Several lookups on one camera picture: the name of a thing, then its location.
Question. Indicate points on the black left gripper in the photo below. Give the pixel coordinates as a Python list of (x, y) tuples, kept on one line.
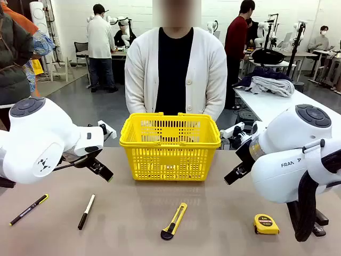
[(80, 158)]

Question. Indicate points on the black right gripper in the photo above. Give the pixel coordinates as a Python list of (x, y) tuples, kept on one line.
[(247, 156)]

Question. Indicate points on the black pen with yellow cap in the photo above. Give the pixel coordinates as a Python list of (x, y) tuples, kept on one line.
[(28, 210)]

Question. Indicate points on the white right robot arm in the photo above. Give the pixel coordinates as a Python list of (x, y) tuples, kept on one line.
[(279, 173)]

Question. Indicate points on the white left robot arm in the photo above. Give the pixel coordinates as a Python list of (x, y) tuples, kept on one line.
[(40, 138)]

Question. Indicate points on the yellow plastic shopping basket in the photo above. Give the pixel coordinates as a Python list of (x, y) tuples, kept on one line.
[(170, 160)]

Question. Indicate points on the person in white cardigan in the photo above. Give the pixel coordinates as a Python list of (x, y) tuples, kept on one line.
[(175, 66)]

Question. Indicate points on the person in white coat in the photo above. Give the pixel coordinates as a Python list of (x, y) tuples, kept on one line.
[(100, 40)]

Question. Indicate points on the seated person with black headset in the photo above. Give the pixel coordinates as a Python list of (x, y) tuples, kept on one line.
[(123, 36)]

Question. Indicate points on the person in red sweater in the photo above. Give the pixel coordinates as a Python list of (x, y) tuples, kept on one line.
[(235, 37)]

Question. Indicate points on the person in dark olive jacket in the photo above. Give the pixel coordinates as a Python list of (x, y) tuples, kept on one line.
[(13, 58)]

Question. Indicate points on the seated person with face mask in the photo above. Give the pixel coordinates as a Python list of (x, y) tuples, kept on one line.
[(321, 40)]

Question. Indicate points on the black and white marker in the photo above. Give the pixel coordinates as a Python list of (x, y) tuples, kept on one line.
[(86, 212)]

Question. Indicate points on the yellow tape measure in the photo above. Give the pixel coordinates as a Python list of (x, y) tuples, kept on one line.
[(266, 224)]

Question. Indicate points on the yellow utility knife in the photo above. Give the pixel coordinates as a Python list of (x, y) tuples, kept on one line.
[(175, 220)]

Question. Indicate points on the white side table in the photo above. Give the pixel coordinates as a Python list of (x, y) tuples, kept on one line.
[(255, 102)]

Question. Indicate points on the grey clothes pile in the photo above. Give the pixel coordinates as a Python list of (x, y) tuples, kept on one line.
[(274, 86)]

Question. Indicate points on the pile of clothes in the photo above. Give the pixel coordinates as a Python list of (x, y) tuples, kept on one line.
[(266, 72)]

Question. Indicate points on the black bag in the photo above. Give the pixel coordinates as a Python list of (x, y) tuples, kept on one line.
[(267, 56)]

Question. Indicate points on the black office chair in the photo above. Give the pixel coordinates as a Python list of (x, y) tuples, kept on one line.
[(80, 48)]

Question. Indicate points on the black tripod stand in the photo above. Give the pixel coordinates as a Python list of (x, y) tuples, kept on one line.
[(294, 53)]

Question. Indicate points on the white tall air purifier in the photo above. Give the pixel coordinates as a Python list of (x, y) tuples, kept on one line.
[(38, 16)]

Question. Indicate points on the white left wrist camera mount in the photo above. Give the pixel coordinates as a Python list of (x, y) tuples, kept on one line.
[(108, 130)]

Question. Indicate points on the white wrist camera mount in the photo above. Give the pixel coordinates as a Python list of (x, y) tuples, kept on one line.
[(108, 130), (230, 130)]

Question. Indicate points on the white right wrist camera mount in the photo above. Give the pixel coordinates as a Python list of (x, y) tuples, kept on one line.
[(230, 130)]

